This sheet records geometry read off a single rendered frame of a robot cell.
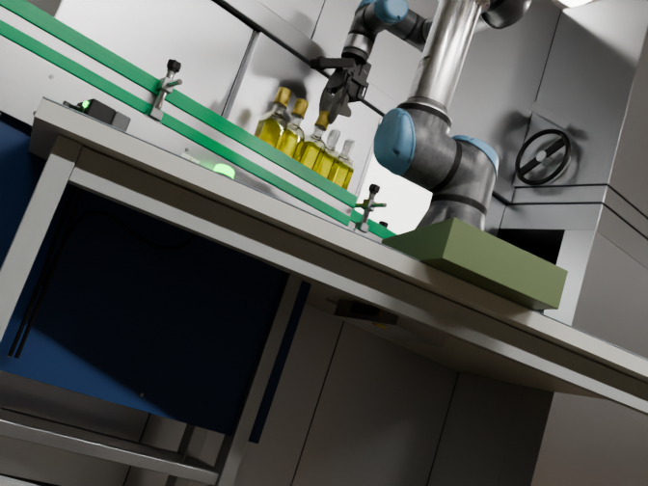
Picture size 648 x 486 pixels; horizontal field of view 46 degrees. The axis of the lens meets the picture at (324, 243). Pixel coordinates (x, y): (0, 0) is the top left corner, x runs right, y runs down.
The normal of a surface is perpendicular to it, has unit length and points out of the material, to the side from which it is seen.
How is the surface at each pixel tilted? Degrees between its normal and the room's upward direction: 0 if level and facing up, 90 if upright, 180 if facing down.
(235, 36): 90
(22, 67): 90
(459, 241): 90
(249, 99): 90
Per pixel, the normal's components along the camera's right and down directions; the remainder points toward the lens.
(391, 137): -0.87, -0.25
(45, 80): 0.62, 0.03
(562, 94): -0.72, -0.37
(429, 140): 0.44, -0.05
